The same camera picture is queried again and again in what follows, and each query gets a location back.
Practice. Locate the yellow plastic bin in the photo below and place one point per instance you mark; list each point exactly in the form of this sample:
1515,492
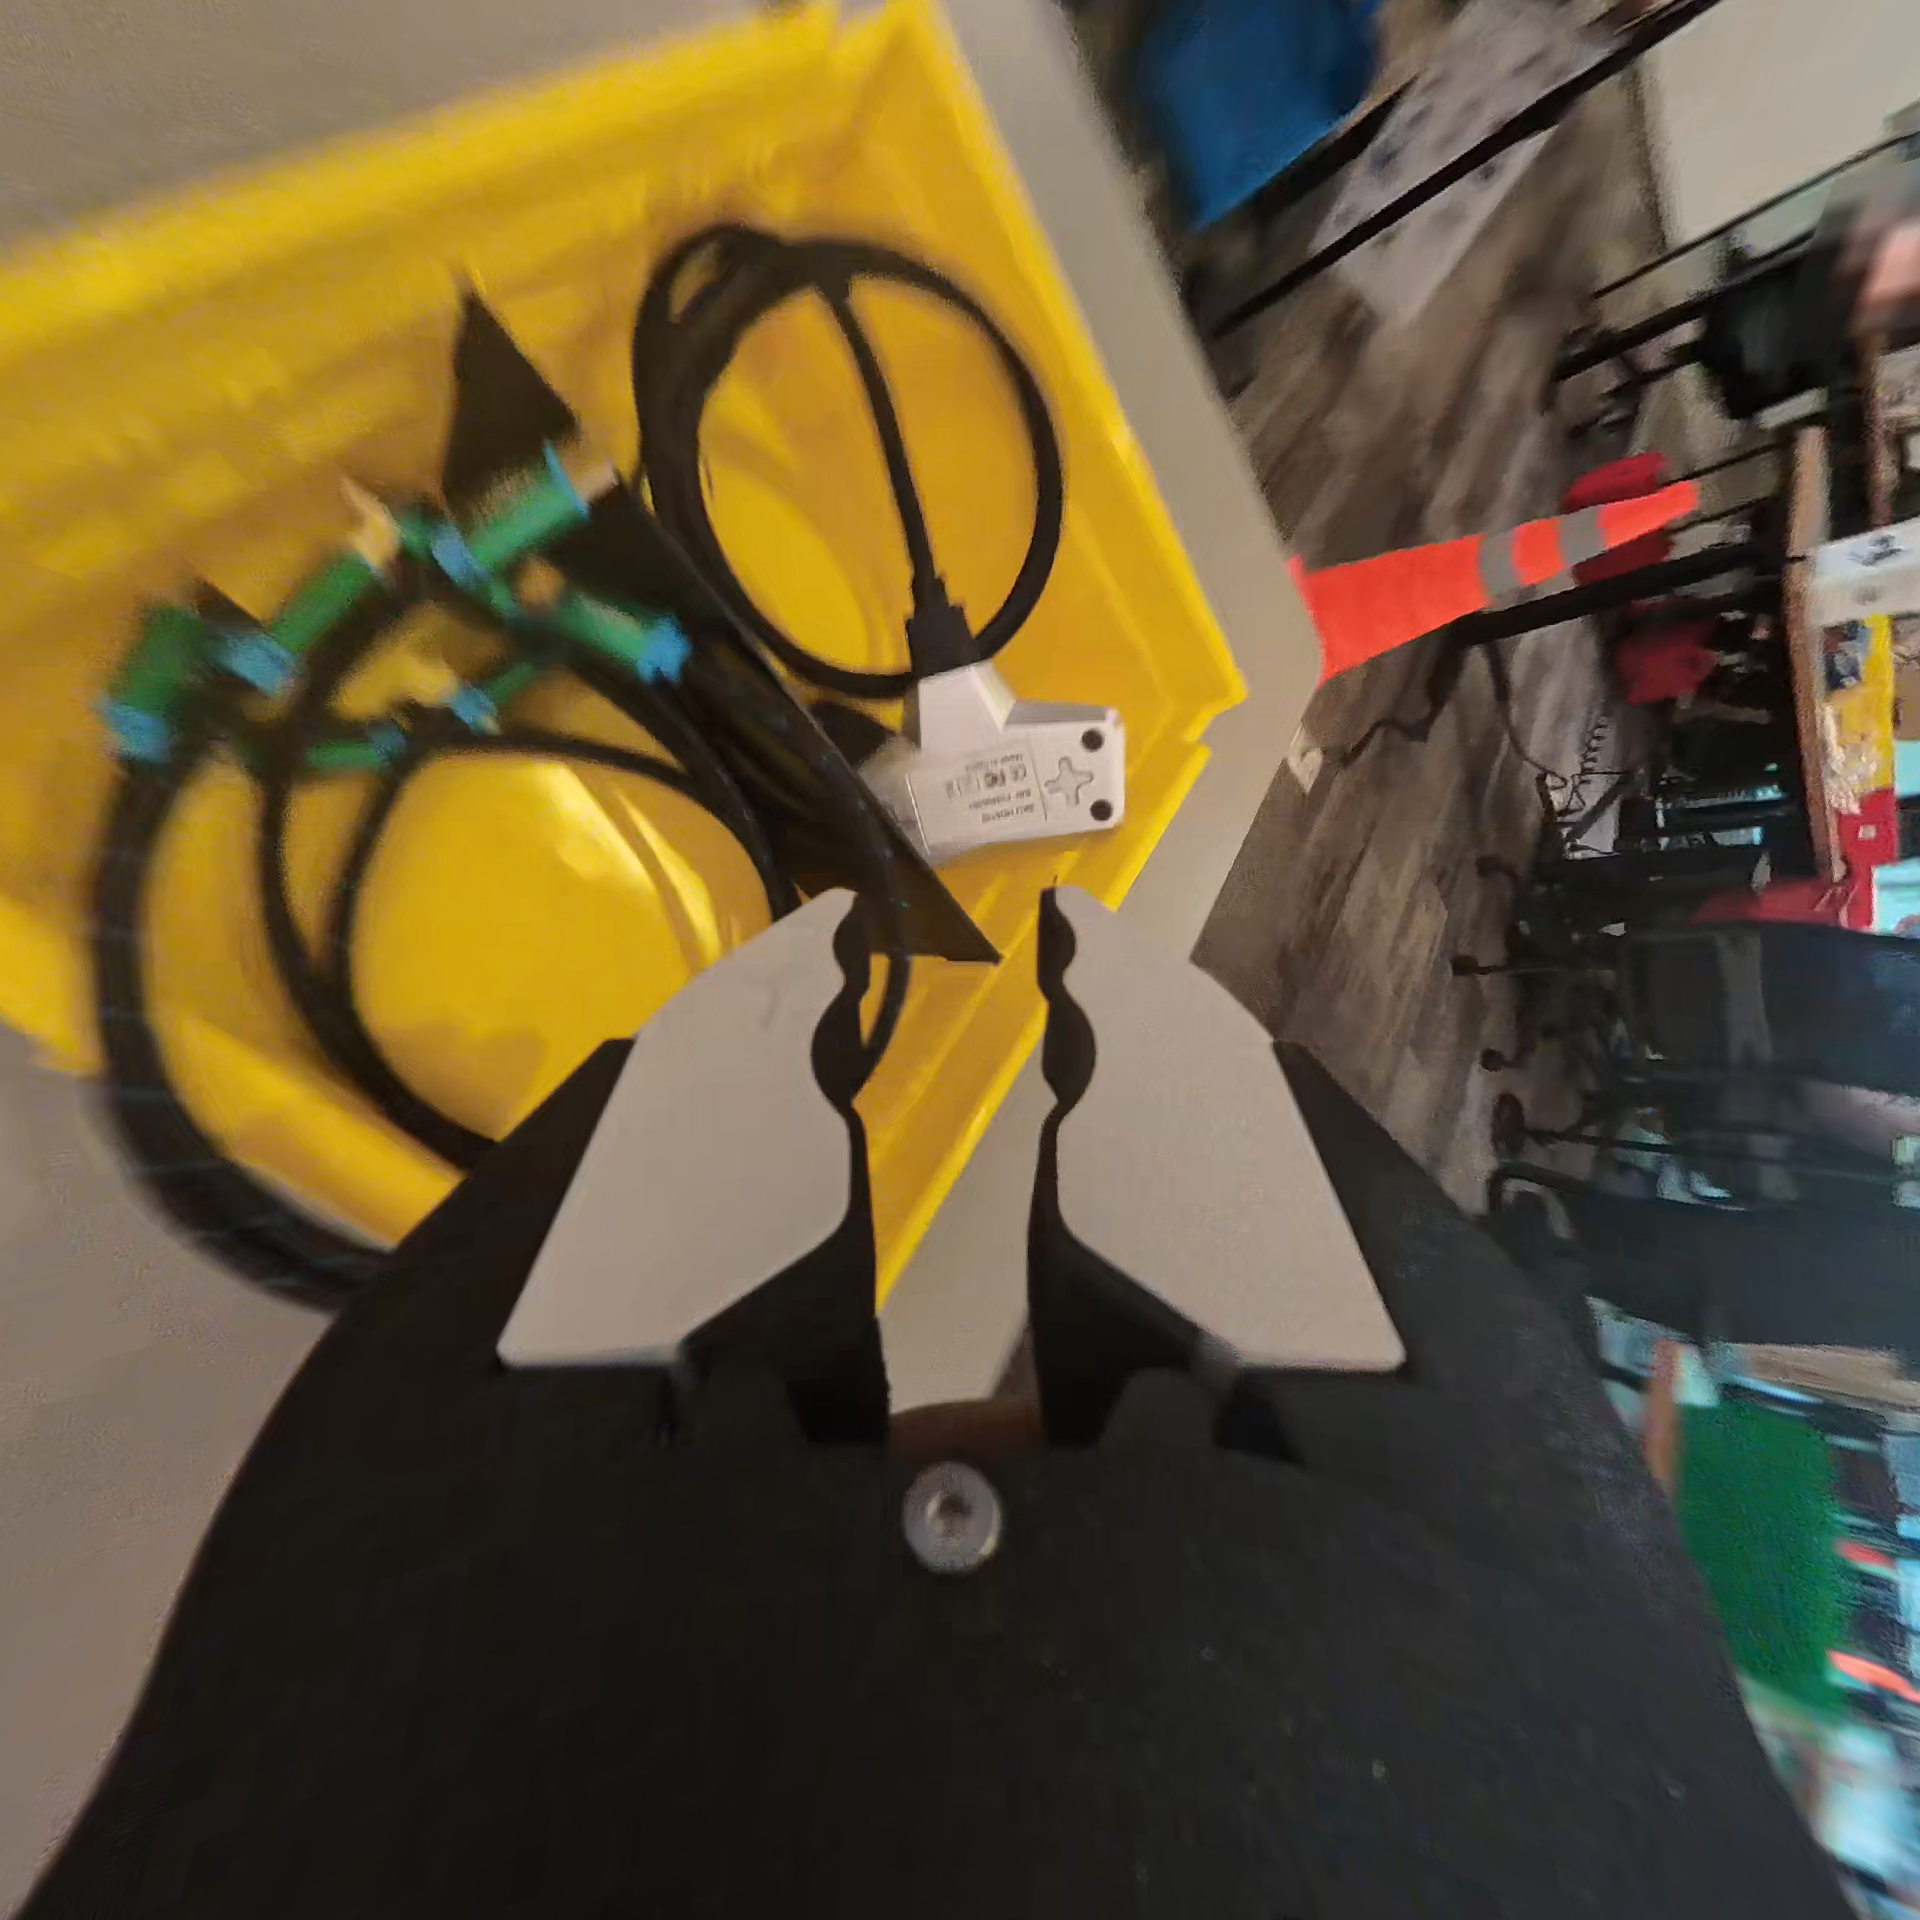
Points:
226,375

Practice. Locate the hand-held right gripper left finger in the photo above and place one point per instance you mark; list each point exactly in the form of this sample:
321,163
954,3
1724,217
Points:
693,1190

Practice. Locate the grey desk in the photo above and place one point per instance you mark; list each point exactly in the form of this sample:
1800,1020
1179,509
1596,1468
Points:
94,1426

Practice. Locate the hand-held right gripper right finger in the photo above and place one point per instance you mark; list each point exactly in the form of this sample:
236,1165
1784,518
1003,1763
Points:
1217,1201

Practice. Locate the green plastic bin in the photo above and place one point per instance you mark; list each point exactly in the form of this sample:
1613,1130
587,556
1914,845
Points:
1763,1544

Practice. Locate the orange traffic cone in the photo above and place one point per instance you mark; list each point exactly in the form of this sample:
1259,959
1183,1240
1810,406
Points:
1410,593

